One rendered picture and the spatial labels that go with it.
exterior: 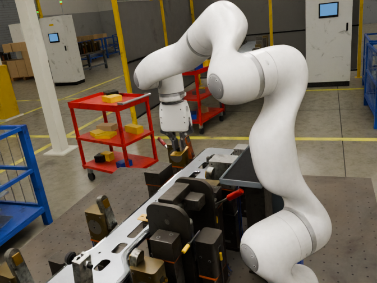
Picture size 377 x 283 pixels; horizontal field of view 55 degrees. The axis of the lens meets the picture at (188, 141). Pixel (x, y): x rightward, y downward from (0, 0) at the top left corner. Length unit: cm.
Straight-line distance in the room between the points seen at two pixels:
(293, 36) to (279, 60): 759
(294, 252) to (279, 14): 767
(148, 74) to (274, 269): 61
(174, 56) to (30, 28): 431
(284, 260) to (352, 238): 91
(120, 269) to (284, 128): 64
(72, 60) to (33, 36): 637
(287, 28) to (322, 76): 140
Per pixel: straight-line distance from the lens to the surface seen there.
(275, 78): 77
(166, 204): 102
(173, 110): 119
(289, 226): 87
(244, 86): 72
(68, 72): 1165
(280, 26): 838
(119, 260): 117
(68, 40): 1155
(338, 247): 168
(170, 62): 103
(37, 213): 351
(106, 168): 402
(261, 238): 84
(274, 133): 78
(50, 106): 534
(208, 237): 105
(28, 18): 525
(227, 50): 74
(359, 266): 160
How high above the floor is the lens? 168
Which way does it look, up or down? 19 degrees down
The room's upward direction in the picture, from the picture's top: 7 degrees counter-clockwise
